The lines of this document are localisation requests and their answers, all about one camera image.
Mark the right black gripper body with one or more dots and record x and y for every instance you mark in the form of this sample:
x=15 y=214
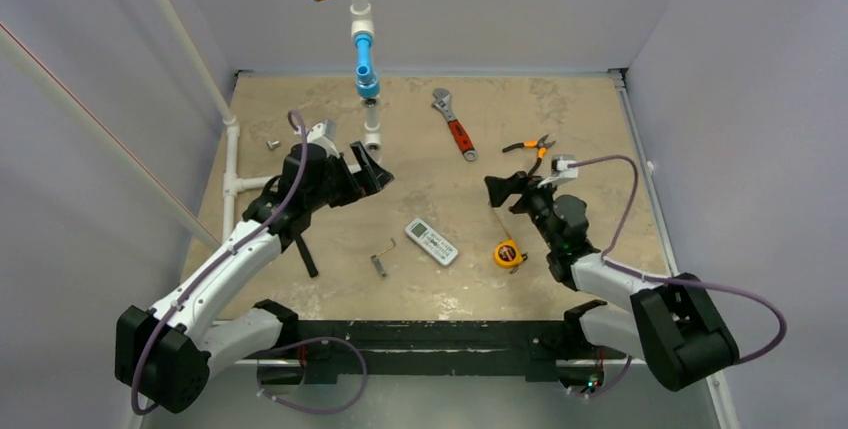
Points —
x=521 y=194

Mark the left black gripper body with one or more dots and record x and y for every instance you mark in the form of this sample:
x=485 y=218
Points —
x=338 y=188

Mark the white remote control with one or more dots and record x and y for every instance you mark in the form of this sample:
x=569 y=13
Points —
x=431 y=242

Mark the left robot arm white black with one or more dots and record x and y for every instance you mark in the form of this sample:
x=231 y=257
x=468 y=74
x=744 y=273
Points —
x=168 y=353

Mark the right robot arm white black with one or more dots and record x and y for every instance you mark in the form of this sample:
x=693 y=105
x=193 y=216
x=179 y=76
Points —
x=672 y=325

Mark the yellow tape measure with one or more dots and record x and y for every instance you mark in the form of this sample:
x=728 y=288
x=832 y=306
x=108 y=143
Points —
x=507 y=254

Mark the white pvc pipe assembly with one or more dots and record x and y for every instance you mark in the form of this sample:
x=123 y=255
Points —
x=368 y=89

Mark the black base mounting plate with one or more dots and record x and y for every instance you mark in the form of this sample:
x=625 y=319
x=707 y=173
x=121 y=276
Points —
x=533 y=350

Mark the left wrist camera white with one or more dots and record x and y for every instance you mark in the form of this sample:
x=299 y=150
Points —
x=320 y=140

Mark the orange handled pliers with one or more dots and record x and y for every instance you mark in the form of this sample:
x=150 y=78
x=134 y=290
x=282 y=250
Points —
x=540 y=146

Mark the black handled hammer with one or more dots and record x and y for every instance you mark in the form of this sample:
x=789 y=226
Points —
x=306 y=257

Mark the red handled adjustable wrench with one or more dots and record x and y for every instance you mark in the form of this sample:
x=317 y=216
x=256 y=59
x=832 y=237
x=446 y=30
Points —
x=443 y=103

